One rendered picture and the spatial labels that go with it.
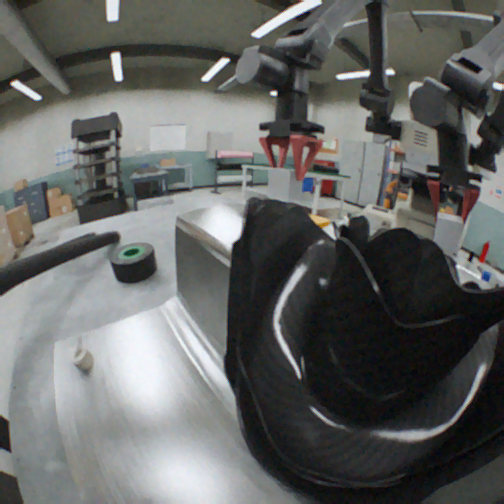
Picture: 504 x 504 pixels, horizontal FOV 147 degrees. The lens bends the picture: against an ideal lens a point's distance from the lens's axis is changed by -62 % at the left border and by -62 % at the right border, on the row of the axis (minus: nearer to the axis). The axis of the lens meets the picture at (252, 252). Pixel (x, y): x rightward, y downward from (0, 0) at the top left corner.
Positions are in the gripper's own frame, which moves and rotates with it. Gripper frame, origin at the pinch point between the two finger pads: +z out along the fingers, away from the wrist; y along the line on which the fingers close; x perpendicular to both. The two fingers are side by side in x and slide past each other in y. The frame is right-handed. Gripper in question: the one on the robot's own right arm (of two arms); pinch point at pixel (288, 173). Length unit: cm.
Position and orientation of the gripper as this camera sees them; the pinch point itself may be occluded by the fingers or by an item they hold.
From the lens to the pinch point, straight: 35.9
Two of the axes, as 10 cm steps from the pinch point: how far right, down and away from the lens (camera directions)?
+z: -0.2, 8.8, 4.7
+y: 6.3, 3.8, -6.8
